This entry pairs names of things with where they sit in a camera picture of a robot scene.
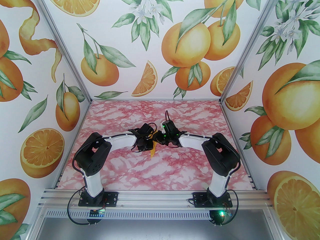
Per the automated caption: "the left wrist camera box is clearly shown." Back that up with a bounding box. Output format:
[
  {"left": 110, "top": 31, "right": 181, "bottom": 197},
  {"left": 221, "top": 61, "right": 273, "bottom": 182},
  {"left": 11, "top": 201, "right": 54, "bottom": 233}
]
[{"left": 138, "top": 123, "right": 155, "bottom": 137}]

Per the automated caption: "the aluminium frame post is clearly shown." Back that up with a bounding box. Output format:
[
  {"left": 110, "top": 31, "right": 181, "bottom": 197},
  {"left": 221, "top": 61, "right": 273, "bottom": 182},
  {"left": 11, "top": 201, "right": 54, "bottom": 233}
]
[
  {"left": 26, "top": 0, "right": 93, "bottom": 105},
  {"left": 219, "top": 0, "right": 288, "bottom": 105}
]

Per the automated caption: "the aluminium mounting rail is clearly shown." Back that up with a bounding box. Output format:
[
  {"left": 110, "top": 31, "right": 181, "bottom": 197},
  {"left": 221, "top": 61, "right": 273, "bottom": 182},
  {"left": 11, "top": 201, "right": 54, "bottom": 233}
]
[{"left": 37, "top": 188, "right": 273, "bottom": 211}]

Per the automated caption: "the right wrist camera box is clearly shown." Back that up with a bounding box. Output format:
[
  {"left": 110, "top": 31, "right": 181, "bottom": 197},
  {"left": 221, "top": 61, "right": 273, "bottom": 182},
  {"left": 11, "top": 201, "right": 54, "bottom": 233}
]
[{"left": 162, "top": 120, "right": 179, "bottom": 135}]

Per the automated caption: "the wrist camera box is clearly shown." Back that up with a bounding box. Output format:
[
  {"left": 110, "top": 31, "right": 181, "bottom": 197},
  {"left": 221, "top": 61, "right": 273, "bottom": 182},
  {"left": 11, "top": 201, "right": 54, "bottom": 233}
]
[
  {"left": 138, "top": 123, "right": 155, "bottom": 137},
  {"left": 162, "top": 120, "right": 179, "bottom": 135}
]

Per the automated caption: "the aluminium back rail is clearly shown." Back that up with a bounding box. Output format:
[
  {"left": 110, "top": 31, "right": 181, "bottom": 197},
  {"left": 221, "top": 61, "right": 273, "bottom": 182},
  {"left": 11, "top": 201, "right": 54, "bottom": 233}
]
[{"left": 90, "top": 98, "right": 222, "bottom": 102}]

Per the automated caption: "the yellow paper sheet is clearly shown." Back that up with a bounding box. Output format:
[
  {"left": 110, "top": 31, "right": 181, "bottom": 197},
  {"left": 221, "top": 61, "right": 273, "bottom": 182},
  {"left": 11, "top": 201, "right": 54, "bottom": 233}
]
[{"left": 149, "top": 140, "right": 158, "bottom": 158}]

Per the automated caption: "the black base cable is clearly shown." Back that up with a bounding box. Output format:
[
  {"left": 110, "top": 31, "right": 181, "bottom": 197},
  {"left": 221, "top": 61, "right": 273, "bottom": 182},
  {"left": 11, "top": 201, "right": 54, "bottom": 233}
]
[
  {"left": 65, "top": 192, "right": 105, "bottom": 226},
  {"left": 211, "top": 191, "right": 242, "bottom": 227}
]

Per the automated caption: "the aluminium side rail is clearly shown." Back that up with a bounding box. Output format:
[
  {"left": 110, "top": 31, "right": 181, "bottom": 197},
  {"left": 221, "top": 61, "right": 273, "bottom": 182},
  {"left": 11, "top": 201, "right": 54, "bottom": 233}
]
[
  {"left": 220, "top": 101, "right": 258, "bottom": 191},
  {"left": 51, "top": 101, "right": 92, "bottom": 189}
]

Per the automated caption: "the perforated metal strip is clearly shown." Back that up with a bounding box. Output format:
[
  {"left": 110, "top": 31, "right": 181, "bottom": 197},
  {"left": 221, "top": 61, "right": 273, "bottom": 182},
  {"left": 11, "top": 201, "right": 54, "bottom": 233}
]
[{"left": 44, "top": 209, "right": 213, "bottom": 219}]

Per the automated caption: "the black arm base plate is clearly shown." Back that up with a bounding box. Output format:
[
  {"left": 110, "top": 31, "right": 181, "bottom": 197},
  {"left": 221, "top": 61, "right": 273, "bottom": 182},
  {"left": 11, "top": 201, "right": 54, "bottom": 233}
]
[
  {"left": 78, "top": 191, "right": 118, "bottom": 207},
  {"left": 192, "top": 192, "right": 233, "bottom": 208}
]

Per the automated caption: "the grey metal shelf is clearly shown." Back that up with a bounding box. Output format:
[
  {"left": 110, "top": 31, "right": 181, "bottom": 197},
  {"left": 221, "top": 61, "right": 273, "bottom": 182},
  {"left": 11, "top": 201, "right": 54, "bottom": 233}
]
[{"left": 37, "top": 218, "right": 275, "bottom": 240}]

